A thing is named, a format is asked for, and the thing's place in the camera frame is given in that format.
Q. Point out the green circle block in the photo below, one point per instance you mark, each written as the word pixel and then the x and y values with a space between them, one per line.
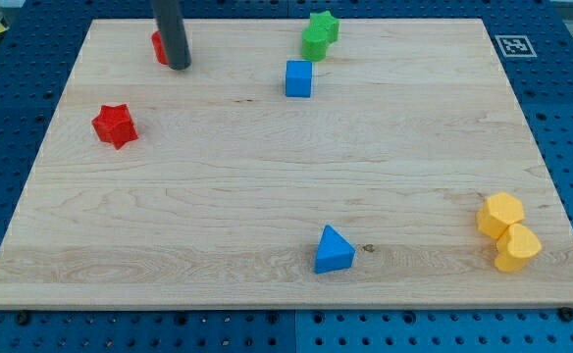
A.
pixel 314 43

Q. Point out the blue triangle block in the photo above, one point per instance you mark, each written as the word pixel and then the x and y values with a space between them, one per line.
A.
pixel 334 252

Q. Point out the blue cube block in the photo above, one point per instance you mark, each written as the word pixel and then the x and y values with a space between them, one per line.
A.
pixel 299 78

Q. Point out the wooden board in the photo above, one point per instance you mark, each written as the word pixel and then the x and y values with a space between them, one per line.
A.
pixel 221 201

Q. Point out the green star block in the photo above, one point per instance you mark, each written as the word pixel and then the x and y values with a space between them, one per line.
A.
pixel 326 22

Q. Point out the red star block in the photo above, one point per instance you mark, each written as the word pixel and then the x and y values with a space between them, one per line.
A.
pixel 114 125

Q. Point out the red block behind rod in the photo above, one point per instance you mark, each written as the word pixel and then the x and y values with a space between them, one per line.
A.
pixel 158 47

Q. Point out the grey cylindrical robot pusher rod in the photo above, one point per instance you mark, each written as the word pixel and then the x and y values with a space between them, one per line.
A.
pixel 169 20

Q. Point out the yellow hexagon block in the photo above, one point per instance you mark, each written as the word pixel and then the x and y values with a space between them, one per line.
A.
pixel 498 213

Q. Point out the yellow heart block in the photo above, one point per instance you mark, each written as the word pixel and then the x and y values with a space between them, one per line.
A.
pixel 516 248

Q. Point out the white fiducial marker tag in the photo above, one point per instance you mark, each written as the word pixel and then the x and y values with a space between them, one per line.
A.
pixel 515 46

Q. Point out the black bolt left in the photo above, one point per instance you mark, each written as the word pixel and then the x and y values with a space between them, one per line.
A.
pixel 22 318

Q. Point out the black bolt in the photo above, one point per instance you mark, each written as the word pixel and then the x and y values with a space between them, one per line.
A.
pixel 565 314
pixel 22 318

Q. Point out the black bolt right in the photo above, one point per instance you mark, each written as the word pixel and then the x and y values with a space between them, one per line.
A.
pixel 565 314

